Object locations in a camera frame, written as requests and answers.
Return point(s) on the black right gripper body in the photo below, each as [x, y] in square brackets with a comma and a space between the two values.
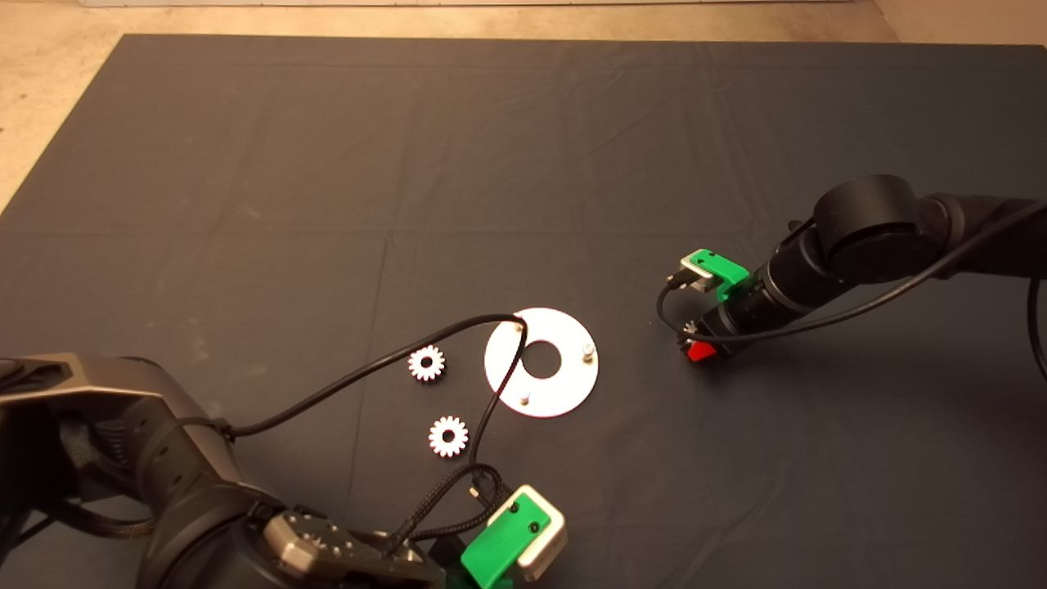
[724, 331]

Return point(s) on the round metal carrier plate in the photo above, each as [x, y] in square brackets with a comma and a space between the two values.
[564, 384]

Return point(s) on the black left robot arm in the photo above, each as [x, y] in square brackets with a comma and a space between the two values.
[188, 474]

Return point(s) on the green right camera mount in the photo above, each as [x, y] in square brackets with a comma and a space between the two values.
[720, 266]

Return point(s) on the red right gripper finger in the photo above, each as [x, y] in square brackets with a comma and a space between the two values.
[702, 352]

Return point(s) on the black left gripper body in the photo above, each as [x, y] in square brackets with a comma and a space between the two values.
[451, 556]

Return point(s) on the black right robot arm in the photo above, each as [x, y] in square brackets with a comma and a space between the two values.
[867, 221]

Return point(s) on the white gear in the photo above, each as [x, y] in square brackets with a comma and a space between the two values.
[440, 436]
[419, 362]

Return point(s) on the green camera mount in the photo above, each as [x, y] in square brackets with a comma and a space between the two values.
[499, 544]
[720, 266]

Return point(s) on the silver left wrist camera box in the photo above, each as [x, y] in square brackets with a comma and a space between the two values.
[548, 540]

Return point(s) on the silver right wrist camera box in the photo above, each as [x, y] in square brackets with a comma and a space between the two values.
[702, 282]

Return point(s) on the green left camera mount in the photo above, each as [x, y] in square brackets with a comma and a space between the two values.
[499, 544]

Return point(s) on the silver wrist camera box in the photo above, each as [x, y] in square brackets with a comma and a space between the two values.
[548, 540]
[702, 282]

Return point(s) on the dark grey table cloth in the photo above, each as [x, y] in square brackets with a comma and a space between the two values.
[572, 164]

